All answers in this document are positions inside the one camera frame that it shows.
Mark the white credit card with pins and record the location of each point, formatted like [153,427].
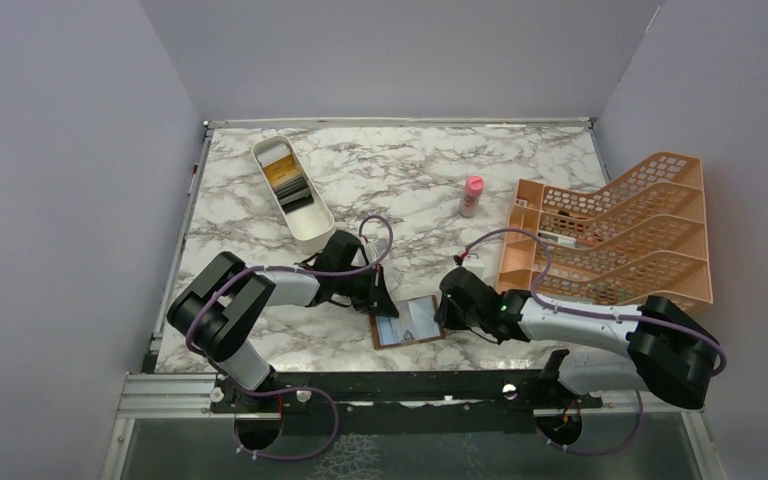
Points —
[416,320]

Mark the wrist white camera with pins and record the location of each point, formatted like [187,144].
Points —
[475,265]
[372,250]

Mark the brown leather card holder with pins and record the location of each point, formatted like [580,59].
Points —
[382,334]

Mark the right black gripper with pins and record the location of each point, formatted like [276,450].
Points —
[446,317]

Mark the orange plastic file organizer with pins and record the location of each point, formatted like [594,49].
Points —
[644,233]

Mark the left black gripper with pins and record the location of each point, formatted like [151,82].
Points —
[377,298]

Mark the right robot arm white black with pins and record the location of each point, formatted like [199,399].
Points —
[654,346]

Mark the white oblong plastic tray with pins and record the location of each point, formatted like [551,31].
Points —
[305,213]

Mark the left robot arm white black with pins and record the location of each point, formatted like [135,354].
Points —
[220,307]

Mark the stack of credit cards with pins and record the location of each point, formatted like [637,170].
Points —
[284,176]

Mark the aluminium table frame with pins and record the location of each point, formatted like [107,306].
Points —
[426,280]

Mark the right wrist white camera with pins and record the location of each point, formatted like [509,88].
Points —
[475,265]

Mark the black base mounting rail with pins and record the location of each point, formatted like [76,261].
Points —
[320,404]

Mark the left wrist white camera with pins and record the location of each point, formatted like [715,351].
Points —
[372,250]

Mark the pink small bottle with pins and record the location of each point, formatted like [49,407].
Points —
[472,191]

